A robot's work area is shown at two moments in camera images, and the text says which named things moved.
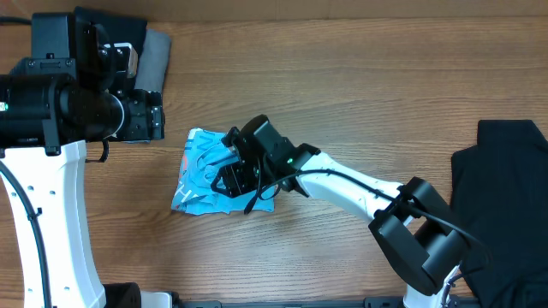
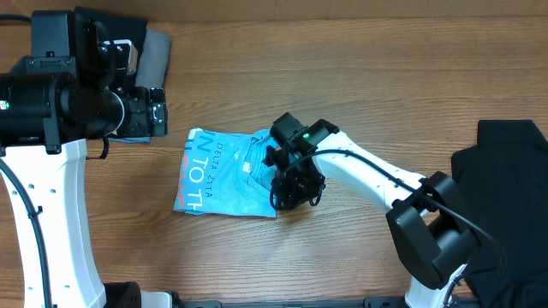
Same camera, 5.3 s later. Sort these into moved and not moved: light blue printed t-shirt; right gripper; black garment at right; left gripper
Moved: right gripper
Not moved: black garment at right; light blue printed t-shirt; left gripper
